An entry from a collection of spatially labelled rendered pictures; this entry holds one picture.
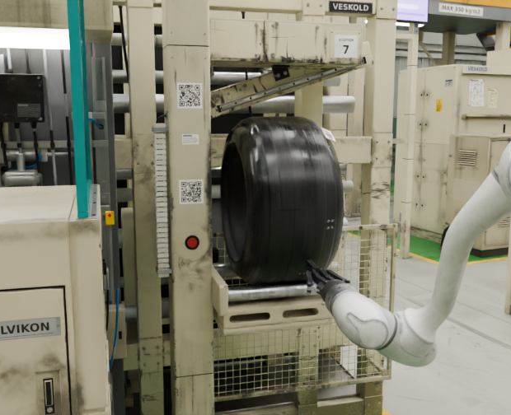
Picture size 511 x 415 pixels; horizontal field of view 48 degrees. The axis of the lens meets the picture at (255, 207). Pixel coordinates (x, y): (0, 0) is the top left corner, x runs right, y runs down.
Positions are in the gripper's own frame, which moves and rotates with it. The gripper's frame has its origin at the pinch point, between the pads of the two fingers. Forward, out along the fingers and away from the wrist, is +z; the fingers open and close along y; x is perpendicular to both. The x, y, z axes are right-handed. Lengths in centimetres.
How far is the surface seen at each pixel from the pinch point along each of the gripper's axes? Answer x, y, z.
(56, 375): -4, 69, -50
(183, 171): -25.4, 35.0, 22.3
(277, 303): 15.2, 7.3, 9.6
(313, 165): -29.8, -1.1, 7.0
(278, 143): -35.3, 8.0, 12.5
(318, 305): 16.0, -5.6, 6.9
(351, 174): 117, -287, 593
